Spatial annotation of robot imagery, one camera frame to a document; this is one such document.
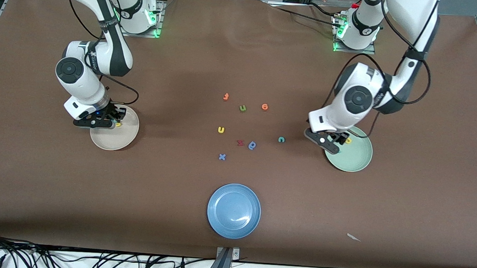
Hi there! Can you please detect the brown table cover sheet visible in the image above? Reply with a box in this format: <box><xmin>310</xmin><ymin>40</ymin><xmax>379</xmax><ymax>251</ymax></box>
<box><xmin>0</xmin><ymin>0</ymin><xmax>477</xmax><ymax>268</ymax></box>

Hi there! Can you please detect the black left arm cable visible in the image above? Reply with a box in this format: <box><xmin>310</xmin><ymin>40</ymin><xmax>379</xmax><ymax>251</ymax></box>
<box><xmin>306</xmin><ymin>0</ymin><xmax>436</xmax><ymax>142</ymax></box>

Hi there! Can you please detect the black base supply cable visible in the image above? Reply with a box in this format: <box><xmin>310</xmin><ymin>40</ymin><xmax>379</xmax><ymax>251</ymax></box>
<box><xmin>265</xmin><ymin>1</ymin><xmax>344</xmax><ymax>29</ymax></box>

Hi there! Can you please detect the blue plate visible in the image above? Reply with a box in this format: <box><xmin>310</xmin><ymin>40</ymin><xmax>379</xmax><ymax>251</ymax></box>
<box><xmin>206</xmin><ymin>182</ymin><xmax>263</xmax><ymax>240</ymax></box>

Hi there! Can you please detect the green plate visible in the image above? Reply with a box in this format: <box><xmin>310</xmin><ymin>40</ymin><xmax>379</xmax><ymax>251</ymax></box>
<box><xmin>323</xmin><ymin>124</ymin><xmax>374</xmax><ymax>174</ymax></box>

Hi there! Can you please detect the silver camera mount bracket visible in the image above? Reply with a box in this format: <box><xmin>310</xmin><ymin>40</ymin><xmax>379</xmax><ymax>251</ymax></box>
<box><xmin>216</xmin><ymin>246</ymin><xmax>240</xmax><ymax>260</ymax></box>

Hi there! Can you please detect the beige brown plate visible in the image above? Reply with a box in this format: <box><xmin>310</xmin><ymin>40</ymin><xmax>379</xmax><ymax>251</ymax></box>
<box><xmin>89</xmin><ymin>103</ymin><xmax>141</xmax><ymax>152</ymax></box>

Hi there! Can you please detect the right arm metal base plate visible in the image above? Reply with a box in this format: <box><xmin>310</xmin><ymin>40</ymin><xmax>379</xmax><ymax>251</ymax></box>
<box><xmin>118</xmin><ymin>0</ymin><xmax>165</xmax><ymax>39</ymax></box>

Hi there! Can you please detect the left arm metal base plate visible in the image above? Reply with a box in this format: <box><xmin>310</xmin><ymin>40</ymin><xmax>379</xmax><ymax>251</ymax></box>
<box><xmin>333</xmin><ymin>13</ymin><xmax>378</xmax><ymax>55</ymax></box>

